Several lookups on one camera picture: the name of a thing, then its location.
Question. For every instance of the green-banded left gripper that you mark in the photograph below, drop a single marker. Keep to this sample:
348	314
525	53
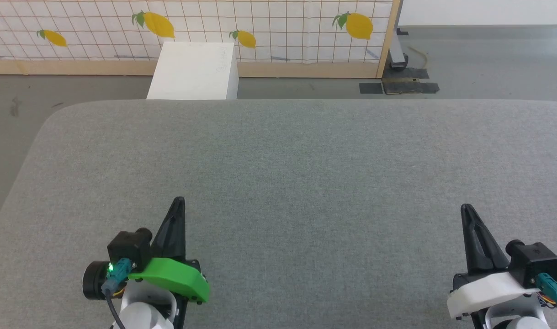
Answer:
173	276

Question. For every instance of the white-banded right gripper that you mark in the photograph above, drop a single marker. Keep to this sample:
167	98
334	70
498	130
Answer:
484	292

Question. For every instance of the white rectangular box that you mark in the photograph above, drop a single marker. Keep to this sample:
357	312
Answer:
193	71

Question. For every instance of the long black tape strip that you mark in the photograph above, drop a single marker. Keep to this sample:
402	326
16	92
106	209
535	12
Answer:
413	88

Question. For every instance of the black floor mat patch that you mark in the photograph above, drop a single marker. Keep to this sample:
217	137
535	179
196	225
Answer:
411	74

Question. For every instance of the small black tape patch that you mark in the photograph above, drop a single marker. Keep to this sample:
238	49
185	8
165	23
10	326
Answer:
370	88

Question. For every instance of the grey metal stand leg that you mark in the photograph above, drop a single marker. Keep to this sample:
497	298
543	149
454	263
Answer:
398	52

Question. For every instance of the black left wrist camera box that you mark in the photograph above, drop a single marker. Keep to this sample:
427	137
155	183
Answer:
129	249

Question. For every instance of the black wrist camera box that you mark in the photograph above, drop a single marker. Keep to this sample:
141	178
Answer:
129	249
534	262

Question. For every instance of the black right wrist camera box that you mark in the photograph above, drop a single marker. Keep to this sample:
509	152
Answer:
534	262

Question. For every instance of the lemon-print grid partition wooden frame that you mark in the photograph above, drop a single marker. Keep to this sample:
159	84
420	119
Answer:
283	27

